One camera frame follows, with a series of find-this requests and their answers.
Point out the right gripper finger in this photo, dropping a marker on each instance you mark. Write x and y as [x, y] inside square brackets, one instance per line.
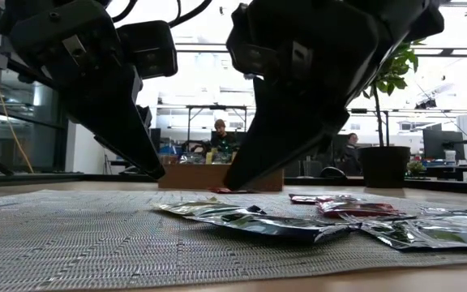
[318, 140]
[274, 146]

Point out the black computer monitor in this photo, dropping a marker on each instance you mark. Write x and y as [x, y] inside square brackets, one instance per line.
[440, 144]

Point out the small green desk plant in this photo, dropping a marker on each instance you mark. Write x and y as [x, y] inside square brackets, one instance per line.
[415, 168]

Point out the grey woven placemat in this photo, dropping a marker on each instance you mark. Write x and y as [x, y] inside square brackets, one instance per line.
[75, 243]

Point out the green-black foil packet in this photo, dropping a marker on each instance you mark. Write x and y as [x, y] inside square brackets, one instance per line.
[428, 235]

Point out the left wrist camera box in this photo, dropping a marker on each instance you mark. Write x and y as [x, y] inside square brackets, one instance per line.
[148, 48]

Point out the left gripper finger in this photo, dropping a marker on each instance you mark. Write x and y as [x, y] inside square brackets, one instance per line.
[146, 119]
[112, 117]

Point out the white cup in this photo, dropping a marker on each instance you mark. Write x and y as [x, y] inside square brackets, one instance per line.
[450, 156]

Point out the green plant in black pot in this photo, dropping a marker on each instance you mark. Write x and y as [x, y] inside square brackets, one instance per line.
[383, 166]

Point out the person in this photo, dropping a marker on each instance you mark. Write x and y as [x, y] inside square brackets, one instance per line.
[351, 152]
[221, 140]

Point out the wooden three-compartment box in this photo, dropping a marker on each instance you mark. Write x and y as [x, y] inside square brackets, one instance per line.
[193, 178]

